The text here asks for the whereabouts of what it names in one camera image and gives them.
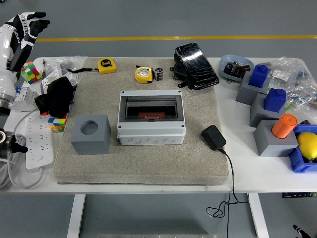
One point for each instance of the clear plastic bags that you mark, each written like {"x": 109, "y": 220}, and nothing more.
{"x": 64, "y": 64}

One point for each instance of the black table control panel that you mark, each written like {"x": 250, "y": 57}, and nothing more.
{"x": 299, "y": 195}

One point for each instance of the blue plastic bin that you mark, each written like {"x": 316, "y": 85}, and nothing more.
{"x": 298, "y": 163}

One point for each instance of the grey electrical enclosure box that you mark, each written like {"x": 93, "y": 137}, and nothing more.
{"x": 151, "y": 137}

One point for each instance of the black foot pedal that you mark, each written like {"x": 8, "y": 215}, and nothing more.
{"x": 198, "y": 67}

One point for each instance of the black power adapter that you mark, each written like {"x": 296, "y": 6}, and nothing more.
{"x": 213, "y": 136}

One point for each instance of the white circuit breaker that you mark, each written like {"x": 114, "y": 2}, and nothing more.
{"x": 26, "y": 99}

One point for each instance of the small dark object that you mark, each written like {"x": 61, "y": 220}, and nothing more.
{"x": 305, "y": 122}

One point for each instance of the small colourful puzzle cube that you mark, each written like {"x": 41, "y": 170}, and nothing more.
{"x": 57, "y": 122}

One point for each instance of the white table leg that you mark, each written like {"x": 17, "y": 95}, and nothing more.
{"x": 258, "y": 215}
{"x": 75, "y": 215}

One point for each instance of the grey block holder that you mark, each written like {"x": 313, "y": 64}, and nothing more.
{"x": 272, "y": 147}
{"x": 260, "y": 116}
{"x": 245, "y": 95}

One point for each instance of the grey-brown mat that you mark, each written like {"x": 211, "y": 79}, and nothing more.
{"x": 148, "y": 163}

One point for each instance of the orange cylinder battery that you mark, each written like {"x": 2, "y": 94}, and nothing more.
{"x": 284, "y": 126}
{"x": 151, "y": 115}

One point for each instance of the yellow lemon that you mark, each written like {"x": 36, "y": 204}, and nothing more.
{"x": 308, "y": 145}

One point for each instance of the dark electronic parts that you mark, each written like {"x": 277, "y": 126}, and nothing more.
{"x": 235, "y": 69}

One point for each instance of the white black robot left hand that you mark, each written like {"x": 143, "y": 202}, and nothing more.
{"x": 6, "y": 49}

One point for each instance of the small clear bag white parts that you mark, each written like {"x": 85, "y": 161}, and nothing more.
{"x": 281, "y": 74}

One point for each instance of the black cloth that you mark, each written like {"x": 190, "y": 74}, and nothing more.
{"x": 57, "y": 96}

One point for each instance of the small black cylinder capacitor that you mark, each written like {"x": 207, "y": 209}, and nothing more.
{"x": 159, "y": 74}

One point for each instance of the white power strip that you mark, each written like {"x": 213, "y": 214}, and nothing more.
{"x": 39, "y": 143}

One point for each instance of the large clear parts bag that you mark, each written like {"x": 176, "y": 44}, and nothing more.
{"x": 303, "y": 89}

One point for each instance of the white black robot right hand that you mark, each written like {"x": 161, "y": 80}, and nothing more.
{"x": 301, "y": 231}

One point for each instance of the yellow tape measure round face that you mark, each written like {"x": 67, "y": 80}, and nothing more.
{"x": 143, "y": 74}

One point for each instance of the small screwdriver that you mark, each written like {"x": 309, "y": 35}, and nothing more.
{"x": 43, "y": 68}

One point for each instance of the white printed label bag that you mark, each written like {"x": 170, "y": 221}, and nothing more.
{"x": 50, "y": 77}

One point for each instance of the smoked transparent box lid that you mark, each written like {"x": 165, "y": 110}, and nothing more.
{"x": 148, "y": 93}

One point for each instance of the light blue bowl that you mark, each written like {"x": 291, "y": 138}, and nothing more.
{"x": 229, "y": 59}

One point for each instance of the blue block battery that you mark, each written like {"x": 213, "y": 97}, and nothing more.
{"x": 258, "y": 77}
{"x": 274, "y": 100}

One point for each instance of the grey block with round hole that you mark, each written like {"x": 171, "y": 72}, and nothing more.
{"x": 91, "y": 141}

